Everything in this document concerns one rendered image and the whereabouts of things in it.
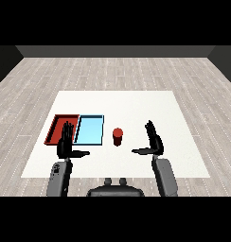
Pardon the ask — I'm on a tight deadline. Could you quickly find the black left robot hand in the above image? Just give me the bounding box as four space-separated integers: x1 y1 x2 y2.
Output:
56 120 91 160

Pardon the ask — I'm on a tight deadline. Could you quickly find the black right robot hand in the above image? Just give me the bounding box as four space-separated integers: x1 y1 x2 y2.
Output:
131 120 165 156

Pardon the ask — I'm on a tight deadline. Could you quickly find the red shallow open box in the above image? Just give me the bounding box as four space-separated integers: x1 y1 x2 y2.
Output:
44 113 80 147

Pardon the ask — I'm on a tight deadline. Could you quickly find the light blue shallow open box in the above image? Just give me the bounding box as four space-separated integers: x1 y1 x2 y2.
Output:
72 114 105 147

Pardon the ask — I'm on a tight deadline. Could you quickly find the small red can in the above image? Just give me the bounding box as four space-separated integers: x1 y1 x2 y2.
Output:
112 127 124 147

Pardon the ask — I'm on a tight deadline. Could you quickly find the dark grey robot body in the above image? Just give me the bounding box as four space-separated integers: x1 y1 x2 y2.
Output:
86 177 146 198

